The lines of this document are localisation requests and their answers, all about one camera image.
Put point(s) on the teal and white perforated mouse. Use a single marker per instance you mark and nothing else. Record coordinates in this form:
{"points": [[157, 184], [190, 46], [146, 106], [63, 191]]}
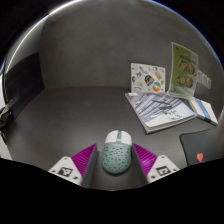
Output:
{"points": [[116, 155]]}

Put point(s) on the green menu display stand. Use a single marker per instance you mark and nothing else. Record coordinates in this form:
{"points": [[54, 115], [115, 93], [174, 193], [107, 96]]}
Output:
{"points": [[183, 71]]}

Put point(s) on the white wall socket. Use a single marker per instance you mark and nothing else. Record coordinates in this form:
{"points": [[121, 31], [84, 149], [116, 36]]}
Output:
{"points": [[201, 77], [208, 80]]}

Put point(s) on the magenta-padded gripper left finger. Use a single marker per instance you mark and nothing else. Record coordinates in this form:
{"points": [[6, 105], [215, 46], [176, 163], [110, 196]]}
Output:
{"points": [[74, 168]]}

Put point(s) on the black mouse pad with heart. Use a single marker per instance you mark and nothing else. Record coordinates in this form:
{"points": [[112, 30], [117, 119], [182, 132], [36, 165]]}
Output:
{"points": [[196, 143]]}

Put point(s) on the white sticker sheet card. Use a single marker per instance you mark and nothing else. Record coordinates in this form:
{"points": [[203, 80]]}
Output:
{"points": [[147, 78]]}

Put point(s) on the white book with blue band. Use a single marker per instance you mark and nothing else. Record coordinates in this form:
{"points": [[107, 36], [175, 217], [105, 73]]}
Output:
{"points": [[205, 110]]}

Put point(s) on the grey striped cover book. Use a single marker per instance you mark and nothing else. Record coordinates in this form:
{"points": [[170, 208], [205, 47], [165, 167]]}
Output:
{"points": [[160, 111]]}

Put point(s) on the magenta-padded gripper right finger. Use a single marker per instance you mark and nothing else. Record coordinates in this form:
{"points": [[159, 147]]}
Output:
{"points": [[156, 168]]}

